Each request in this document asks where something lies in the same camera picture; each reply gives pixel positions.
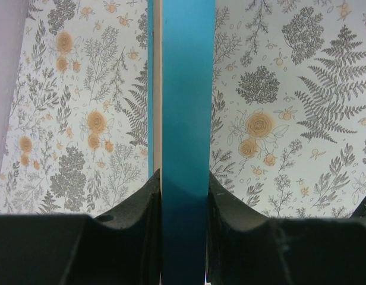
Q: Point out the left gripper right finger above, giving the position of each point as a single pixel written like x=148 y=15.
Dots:
x=246 y=247

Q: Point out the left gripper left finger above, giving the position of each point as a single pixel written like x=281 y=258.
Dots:
x=120 y=246

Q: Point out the blue picture frame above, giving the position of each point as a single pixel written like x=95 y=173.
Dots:
x=181 y=42

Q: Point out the floral patterned table mat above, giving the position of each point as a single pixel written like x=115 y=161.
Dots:
x=288 y=134

